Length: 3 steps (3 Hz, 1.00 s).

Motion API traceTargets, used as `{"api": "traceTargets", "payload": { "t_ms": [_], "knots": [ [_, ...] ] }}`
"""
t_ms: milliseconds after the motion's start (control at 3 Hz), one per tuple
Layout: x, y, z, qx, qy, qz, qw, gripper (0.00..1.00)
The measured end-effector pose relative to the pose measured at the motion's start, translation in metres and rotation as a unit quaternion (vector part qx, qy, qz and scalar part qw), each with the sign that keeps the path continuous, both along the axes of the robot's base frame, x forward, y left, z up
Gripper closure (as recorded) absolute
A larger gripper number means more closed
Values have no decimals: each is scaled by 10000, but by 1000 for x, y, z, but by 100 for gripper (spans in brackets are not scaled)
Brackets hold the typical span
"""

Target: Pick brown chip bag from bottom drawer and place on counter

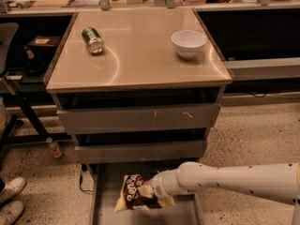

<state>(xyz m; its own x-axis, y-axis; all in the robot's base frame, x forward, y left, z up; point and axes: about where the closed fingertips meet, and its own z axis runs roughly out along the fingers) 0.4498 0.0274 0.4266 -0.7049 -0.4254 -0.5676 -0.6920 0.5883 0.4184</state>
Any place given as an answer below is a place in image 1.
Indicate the grey drawer cabinet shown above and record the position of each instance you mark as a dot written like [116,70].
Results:
[137,68]

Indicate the white bowl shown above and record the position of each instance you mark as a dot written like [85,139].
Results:
[187,43]

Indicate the middle drawer front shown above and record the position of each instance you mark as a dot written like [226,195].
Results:
[140,152]

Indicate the grey office chair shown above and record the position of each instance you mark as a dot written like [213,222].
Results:
[7,33]

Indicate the white shoe lower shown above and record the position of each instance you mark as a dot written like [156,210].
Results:
[10,212]

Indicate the black box with label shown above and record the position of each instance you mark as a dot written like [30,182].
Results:
[45,42]

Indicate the brown chip bag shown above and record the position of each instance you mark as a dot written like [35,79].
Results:
[131,199]

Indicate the top drawer front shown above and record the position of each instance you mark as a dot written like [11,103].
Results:
[131,119]

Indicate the green soda can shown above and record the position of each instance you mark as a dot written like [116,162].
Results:
[93,40]

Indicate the open bottom drawer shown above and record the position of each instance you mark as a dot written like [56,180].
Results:
[108,181]

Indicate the small plastic bottle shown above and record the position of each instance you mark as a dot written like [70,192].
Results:
[54,147]

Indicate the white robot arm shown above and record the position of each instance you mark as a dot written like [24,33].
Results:
[275,182]

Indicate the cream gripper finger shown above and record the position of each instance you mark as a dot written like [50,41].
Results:
[146,191]
[168,202]

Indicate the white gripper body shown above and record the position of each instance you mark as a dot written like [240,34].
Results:
[158,185]

